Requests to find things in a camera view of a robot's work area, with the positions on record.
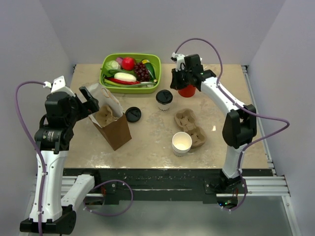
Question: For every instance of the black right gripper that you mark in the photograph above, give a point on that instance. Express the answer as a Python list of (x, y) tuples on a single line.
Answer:
[(175, 83)]

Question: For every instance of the green toy cucumber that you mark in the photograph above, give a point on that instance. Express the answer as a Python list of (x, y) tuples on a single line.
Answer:
[(151, 70)]

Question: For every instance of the aluminium frame rail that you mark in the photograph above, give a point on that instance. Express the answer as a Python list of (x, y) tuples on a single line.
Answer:
[(285, 197)]

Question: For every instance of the red straw holder cup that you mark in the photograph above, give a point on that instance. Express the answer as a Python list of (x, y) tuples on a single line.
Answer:
[(187, 92)]

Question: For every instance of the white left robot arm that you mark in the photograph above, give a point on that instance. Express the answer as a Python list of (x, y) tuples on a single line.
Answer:
[(53, 213)]

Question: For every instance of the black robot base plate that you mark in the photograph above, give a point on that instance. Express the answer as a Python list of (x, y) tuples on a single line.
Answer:
[(172, 185)]

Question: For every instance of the brown paper takeout bag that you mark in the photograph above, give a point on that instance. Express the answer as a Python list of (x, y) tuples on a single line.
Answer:
[(116, 133)]

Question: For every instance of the green plastic produce bin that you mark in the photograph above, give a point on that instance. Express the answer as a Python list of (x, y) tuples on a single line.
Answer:
[(143, 87)]

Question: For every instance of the red toy chili pepper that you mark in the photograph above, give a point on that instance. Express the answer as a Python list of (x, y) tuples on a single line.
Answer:
[(122, 82)]

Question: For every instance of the red toy apple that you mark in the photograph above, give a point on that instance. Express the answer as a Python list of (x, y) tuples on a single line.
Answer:
[(128, 63)]

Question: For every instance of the purple toy onion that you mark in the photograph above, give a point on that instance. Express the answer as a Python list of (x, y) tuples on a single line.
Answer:
[(119, 60)]

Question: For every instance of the brown pulp cup carrier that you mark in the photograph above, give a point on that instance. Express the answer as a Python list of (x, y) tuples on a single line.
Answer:
[(105, 116), (186, 121)]

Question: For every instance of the purple toy grapes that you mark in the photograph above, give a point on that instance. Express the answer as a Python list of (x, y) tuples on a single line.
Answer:
[(141, 72)]

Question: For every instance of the stack of white paper cups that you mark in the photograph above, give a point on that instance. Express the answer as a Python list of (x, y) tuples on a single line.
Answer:
[(181, 143)]

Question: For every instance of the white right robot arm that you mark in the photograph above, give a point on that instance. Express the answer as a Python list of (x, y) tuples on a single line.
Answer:
[(239, 126)]

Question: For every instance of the white toy radish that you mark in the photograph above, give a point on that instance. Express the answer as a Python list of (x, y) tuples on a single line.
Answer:
[(125, 77)]

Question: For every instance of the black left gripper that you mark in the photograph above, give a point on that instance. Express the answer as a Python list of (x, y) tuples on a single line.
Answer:
[(92, 103)]

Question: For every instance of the white paper coffee cup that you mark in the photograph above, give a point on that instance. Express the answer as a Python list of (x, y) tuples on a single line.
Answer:
[(164, 107)]

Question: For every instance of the black coffee cup lid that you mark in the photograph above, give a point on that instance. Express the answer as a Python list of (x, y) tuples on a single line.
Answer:
[(164, 97), (133, 114)]

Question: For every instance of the green toy cabbage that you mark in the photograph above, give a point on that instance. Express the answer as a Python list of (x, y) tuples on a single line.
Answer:
[(112, 65)]

